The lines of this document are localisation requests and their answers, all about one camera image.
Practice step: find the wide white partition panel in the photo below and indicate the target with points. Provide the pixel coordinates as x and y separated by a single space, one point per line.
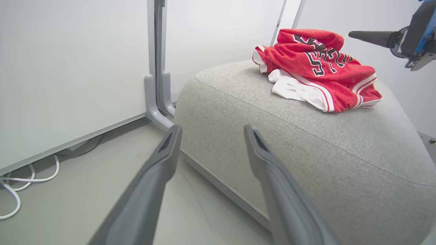
68 68

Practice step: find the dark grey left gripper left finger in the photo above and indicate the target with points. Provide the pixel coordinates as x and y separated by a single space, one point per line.
143 197

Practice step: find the red basketball jersey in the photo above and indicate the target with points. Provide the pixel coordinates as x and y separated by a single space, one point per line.
340 85

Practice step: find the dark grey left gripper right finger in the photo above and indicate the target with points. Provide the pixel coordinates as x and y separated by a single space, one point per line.
286 204

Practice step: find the grey partition foot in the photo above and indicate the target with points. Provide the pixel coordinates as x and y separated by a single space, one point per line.
167 98
151 105

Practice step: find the narrow white partition panel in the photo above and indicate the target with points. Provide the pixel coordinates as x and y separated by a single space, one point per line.
221 34

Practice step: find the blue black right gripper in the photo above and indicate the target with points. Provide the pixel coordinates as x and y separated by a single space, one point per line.
420 34

